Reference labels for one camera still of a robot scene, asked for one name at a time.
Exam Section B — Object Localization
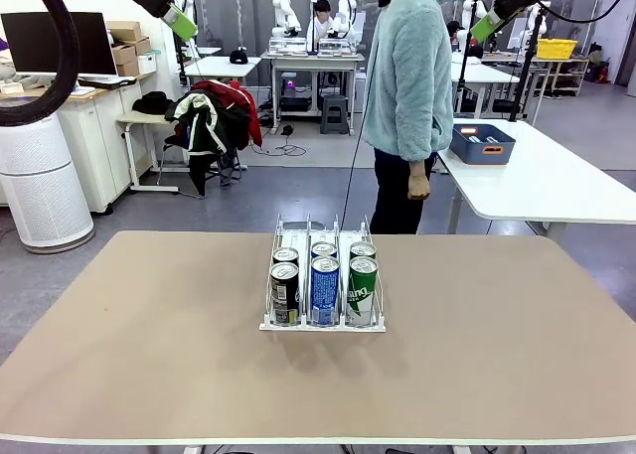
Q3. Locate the white cylindrical air purifier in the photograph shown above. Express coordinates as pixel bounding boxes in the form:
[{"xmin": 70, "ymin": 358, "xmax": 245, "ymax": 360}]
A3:
[{"xmin": 0, "ymin": 110, "xmax": 95, "ymax": 255}]

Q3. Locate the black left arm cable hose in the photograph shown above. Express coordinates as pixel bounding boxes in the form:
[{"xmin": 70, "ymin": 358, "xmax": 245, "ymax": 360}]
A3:
[{"xmin": 0, "ymin": 0, "xmax": 81, "ymax": 128}]

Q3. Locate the grey workbench with equipment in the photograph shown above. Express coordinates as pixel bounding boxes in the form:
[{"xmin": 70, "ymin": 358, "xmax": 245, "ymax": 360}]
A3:
[{"xmin": 260, "ymin": 36, "xmax": 367, "ymax": 132}]

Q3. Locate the person right forearm teal sleeve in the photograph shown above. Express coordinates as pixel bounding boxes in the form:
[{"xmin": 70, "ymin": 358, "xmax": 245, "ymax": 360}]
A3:
[{"xmin": 397, "ymin": 95, "xmax": 441, "ymax": 163}]

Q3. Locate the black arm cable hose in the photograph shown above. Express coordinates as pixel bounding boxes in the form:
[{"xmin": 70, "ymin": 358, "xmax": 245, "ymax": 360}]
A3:
[
  {"xmin": 0, "ymin": 0, "xmax": 81, "ymax": 128},
  {"xmin": 538, "ymin": 0, "xmax": 636, "ymax": 25}
]

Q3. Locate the black floor cable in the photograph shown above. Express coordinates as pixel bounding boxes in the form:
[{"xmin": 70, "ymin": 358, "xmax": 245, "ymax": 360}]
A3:
[{"xmin": 250, "ymin": 124, "xmax": 309, "ymax": 158}]

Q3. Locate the blue plastic bin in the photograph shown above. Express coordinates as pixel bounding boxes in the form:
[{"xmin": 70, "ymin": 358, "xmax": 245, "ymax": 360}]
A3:
[{"xmin": 449, "ymin": 123, "xmax": 517, "ymax": 166}]

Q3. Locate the yellow plastic crate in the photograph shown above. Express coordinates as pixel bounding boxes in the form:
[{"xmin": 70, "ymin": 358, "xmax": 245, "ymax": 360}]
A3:
[{"xmin": 538, "ymin": 38, "xmax": 579, "ymax": 61}]

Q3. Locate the dark white-striped jacket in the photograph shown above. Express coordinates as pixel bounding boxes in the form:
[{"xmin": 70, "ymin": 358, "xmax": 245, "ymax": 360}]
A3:
[{"xmin": 164, "ymin": 91, "xmax": 249, "ymax": 200}]

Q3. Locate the black hanging cable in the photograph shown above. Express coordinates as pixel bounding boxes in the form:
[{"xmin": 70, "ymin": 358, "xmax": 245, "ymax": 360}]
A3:
[{"xmin": 341, "ymin": 36, "xmax": 382, "ymax": 239}]

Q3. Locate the black hat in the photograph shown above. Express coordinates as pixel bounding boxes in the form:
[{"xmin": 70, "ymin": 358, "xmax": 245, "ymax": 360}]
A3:
[{"xmin": 131, "ymin": 90, "xmax": 174, "ymax": 115}]

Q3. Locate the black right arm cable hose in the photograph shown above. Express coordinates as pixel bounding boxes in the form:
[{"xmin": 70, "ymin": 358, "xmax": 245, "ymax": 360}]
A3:
[{"xmin": 538, "ymin": 0, "xmax": 636, "ymax": 25}]

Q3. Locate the white wire can dispenser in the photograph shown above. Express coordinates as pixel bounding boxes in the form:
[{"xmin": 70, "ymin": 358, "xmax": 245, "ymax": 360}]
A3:
[{"xmin": 257, "ymin": 214, "xmax": 388, "ymax": 334}]

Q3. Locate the large white side table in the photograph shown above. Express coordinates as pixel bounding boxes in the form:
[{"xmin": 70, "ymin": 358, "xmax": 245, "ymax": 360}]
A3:
[{"xmin": 436, "ymin": 118, "xmax": 636, "ymax": 241}]

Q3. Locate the seated person in white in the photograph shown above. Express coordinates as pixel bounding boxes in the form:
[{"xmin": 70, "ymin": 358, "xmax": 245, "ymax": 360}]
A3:
[{"xmin": 306, "ymin": 0, "xmax": 335, "ymax": 46}]

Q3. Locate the large cardboard box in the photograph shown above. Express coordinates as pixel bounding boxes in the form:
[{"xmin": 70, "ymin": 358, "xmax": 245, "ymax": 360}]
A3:
[{"xmin": 105, "ymin": 20, "xmax": 142, "ymax": 43}]

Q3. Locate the grey plastic stool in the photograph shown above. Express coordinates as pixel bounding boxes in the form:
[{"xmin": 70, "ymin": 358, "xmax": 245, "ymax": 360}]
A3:
[{"xmin": 320, "ymin": 94, "xmax": 354, "ymax": 136}]

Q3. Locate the person right hand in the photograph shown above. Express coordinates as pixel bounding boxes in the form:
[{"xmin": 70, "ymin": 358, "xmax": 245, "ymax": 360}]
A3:
[{"xmin": 406, "ymin": 158, "xmax": 432, "ymax": 202}]

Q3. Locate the wooden shelf unit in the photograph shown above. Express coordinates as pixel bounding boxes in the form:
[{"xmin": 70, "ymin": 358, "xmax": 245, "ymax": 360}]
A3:
[{"xmin": 534, "ymin": 56, "xmax": 592, "ymax": 97}]

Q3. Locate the small white rolling table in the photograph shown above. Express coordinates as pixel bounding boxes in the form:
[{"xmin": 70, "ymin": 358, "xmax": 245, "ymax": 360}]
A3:
[{"xmin": 116, "ymin": 113, "xmax": 180, "ymax": 195}]

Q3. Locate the white background table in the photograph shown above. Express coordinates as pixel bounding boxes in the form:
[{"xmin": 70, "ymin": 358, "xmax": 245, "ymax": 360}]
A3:
[
  {"xmin": 449, "ymin": 61, "xmax": 521, "ymax": 122},
  {"xmin": 183, "ymin": 55, "xmax": 263, "ymax": 85}
]

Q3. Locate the red jacket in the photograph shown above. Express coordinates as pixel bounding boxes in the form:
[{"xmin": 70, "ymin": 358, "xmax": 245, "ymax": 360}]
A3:
[{"xmin": 191, "ymin": 79, "xmax": 263, "ymax": 150}]

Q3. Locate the thin black light stand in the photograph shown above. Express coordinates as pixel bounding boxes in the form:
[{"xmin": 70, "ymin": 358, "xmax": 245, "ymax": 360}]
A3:
[{"xmin": 454, "ymin": 0, "xmax": 481, "ymax": 117}]

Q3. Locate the person in teal fleece jacket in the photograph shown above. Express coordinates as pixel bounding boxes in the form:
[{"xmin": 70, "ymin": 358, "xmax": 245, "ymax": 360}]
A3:
[{"xmin": 361, "ymin": 0, "xmax": 468, "ymax": 235}]

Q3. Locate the thick black tripod stand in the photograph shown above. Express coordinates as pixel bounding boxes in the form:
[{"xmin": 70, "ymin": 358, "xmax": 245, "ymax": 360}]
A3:
[{"xmin": 509, "ymin": 1, "xmax": 547, "ymax": 123}]

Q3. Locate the black computer monitor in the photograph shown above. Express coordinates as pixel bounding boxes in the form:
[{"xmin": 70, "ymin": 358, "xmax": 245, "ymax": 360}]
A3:
[{"xmin": 0, "ymin": 11, "xmax": 119, "ymax": 77}]

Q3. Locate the small cardboard box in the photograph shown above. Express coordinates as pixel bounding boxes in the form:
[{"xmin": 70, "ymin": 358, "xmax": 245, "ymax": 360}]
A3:
[{"xmin": 111, "ymin": 44, "xmax": 141, "ymax": 77}]

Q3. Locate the person in black cap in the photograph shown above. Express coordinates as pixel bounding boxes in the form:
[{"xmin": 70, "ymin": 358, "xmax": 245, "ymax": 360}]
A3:
[{"xmin": 445, "ymin": 20, "xmax": 468, "ymax": 53}]

